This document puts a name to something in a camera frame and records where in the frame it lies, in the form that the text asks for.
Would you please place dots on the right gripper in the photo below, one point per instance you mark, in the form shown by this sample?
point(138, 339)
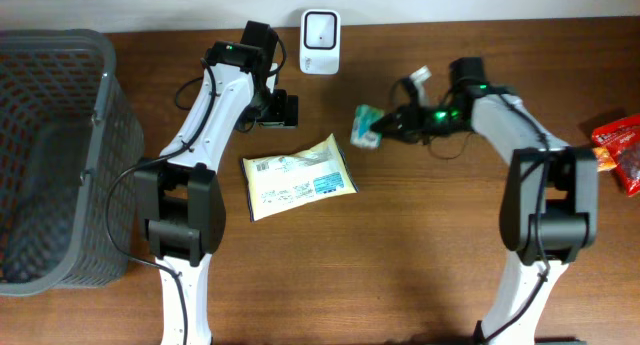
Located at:
point(408, 119)

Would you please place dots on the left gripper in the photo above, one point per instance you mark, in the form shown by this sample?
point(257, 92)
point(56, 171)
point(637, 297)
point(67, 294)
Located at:
point(284, 112)

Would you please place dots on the green tissue pack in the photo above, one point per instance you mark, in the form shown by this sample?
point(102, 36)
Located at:
point(361, 135)

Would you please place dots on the yellow wet wipes pack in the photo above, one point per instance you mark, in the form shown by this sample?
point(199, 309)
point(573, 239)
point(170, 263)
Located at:
point(283, 182)

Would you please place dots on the orange tissue pack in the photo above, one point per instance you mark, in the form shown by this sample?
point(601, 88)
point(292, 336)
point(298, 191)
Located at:
point(605, 162)

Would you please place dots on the red snack bag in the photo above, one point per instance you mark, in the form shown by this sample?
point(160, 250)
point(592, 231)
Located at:
point(621, 140)

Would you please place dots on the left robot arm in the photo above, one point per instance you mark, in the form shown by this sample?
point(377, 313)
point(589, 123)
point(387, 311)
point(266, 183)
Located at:
point(178, 196)

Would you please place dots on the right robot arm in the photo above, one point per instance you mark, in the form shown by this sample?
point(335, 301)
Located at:
point(548, 213)

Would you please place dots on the white barcode scanner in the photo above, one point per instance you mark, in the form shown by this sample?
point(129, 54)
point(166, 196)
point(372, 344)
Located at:
point(320, 41)

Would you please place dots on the grey plastic mesh basket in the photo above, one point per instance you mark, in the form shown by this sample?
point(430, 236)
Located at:
point(67, 134)

